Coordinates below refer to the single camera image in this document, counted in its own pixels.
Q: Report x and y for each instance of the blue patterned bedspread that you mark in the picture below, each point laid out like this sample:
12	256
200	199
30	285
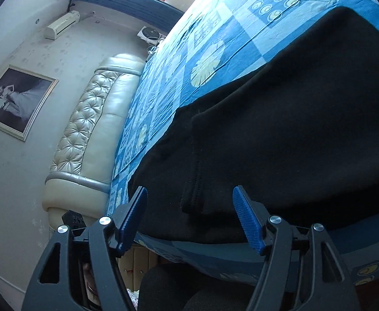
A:
215	39

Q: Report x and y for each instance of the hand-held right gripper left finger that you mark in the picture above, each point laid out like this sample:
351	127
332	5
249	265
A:
132	217

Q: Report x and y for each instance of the person's dark trouser leg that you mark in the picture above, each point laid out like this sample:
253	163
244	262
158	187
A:
192	291

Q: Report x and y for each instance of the white lace cloth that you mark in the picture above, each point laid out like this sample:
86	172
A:
133	301

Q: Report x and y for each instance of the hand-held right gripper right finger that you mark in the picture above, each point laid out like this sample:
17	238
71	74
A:
247	217

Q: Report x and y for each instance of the white wall air conditioner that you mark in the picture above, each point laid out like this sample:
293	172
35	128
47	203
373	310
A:
61	24

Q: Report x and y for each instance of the blue curtain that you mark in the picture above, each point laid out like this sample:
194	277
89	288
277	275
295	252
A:
121	0

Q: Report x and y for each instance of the cream tufted leather headboard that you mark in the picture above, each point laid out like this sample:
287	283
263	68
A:
89	120

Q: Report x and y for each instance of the framed wall picture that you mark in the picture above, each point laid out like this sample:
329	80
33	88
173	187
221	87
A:
14	100

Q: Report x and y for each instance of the black pants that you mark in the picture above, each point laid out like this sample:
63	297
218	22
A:
273	129

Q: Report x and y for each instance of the person's left hand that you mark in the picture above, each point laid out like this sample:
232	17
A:
87	278

